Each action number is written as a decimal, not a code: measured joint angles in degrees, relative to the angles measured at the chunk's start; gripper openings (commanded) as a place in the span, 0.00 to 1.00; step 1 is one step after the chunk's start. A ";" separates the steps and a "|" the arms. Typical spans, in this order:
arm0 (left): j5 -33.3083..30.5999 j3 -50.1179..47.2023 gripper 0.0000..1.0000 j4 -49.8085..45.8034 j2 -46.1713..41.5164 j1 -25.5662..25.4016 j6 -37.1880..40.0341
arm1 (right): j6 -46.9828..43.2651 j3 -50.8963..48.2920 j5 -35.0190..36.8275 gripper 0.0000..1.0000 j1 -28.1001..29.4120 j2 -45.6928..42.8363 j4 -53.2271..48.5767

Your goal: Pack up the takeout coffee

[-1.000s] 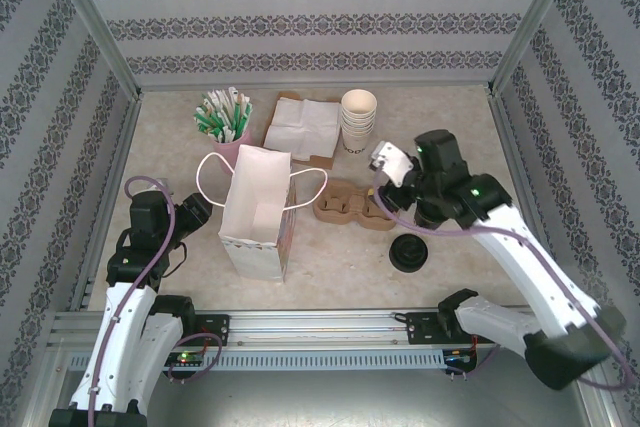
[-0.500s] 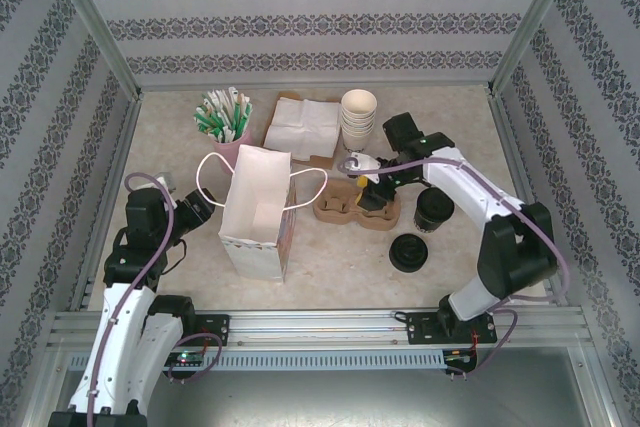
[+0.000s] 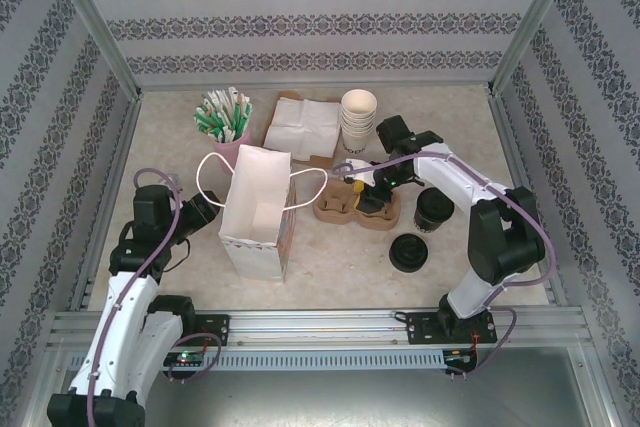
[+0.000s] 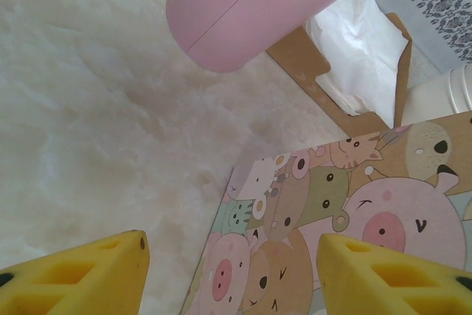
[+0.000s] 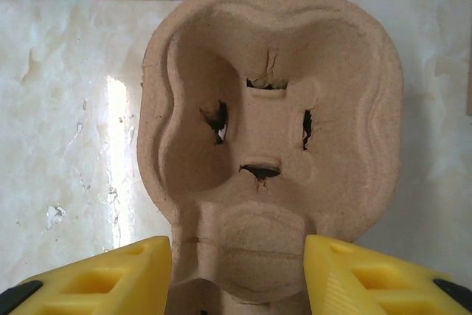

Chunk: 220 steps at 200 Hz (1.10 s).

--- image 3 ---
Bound small circuit board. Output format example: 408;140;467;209
443;349;479;373
163;350;212;372

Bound green white sugar stick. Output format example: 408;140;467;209
232;99;253;141
193;104;217;137

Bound takeout cup with black lid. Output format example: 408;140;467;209
412;188;455;237

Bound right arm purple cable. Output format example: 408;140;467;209
332;151;559;381

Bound aluminium mounting rail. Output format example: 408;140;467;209
49;309;586;348

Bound pink holder cup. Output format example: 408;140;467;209
213;127;253;166

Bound stack of black lids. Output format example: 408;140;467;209
388;233;430;274

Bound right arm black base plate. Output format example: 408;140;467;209
405;310;499;346

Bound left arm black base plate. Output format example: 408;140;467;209
172;314;232;348

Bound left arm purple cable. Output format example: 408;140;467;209
84;168;224;427

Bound stack of white paper cups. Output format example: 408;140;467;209
340;89;377;156

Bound slotted grey cable duct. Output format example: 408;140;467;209
67;349;446;372

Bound white patterned paper bag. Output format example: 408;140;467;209
196;144;334;284

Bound aluminium table edge rail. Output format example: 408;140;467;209
67;94;146;313
487;89;571;308

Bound white napkin stack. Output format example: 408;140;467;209
263;97;342;161

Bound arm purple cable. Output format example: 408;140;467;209
84;168;224;427
332;151;559;381

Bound brown cardboard cup carrier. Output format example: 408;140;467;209
313;181;403;232

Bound aluminium frame post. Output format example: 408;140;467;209
42;0;145;101
485;0;587;98

